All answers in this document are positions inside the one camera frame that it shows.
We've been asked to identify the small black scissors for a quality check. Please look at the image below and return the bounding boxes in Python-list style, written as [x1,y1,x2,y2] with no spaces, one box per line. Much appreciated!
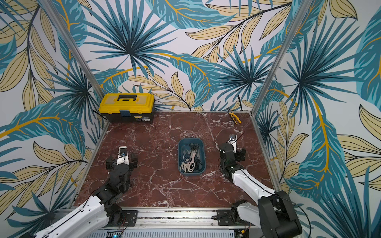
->
[190,143,199,154]

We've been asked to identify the cream handled kitchen scissors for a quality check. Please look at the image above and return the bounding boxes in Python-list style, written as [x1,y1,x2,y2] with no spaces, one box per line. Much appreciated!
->
[180,162,187,173]

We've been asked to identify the teal plastic storage box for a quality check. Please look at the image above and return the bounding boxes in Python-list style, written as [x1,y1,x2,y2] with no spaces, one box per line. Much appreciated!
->
[178,138,206,176]

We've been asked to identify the black handled scissors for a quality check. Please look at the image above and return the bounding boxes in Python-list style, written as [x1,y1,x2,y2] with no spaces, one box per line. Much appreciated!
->
[194,150,204,172]

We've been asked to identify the pink handled kitchen scissors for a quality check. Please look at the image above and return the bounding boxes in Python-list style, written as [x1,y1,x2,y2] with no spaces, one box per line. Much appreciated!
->
[187,149,198,173]

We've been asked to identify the blue handled scissors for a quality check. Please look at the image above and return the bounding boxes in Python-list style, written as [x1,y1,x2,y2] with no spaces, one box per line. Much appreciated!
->
[180,149,191,163]

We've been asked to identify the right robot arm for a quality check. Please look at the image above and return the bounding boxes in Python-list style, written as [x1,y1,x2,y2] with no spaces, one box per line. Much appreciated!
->
[219,142,303,238]

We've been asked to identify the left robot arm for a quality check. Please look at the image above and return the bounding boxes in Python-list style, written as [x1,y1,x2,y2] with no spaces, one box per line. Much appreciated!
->
[22,148,138,238]

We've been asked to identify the yellow black toolbox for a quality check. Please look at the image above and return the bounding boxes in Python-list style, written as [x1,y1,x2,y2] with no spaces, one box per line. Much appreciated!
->
[99,93,155,123]

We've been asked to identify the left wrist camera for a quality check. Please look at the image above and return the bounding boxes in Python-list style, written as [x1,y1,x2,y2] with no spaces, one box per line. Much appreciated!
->
[117,146,129,165]

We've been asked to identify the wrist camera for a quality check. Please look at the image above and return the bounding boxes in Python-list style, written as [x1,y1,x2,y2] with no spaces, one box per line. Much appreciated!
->
[117,146,129,165]
[228,134,238,153]

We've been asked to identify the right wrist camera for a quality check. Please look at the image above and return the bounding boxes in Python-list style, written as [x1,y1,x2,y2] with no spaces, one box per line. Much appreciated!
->
[228,134,238,153]

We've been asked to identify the yellow handled pliers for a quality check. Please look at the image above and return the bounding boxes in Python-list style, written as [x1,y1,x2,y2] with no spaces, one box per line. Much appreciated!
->
[228,109,242,125]

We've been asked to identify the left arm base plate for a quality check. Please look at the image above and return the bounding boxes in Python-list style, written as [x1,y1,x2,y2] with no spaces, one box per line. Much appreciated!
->
[105,210,139,228]

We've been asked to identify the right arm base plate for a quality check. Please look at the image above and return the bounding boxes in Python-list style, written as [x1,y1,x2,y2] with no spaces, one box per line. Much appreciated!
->
[212,209,252,226]

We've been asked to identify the aluminium front rail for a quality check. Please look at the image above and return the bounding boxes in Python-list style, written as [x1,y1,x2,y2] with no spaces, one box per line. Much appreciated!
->
[44,206,304,238]

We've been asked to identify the left metal frame post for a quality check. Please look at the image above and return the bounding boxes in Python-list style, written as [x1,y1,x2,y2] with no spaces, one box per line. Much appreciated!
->
[40,0,105,99]

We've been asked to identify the metal frame post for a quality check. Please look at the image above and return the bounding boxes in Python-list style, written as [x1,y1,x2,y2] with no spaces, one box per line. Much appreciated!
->
[40,0,105,99]
[251,0,312,118]

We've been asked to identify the right metal frame post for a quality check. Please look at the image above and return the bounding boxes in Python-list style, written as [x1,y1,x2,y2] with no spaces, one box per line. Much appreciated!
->
[251,0,312,118]

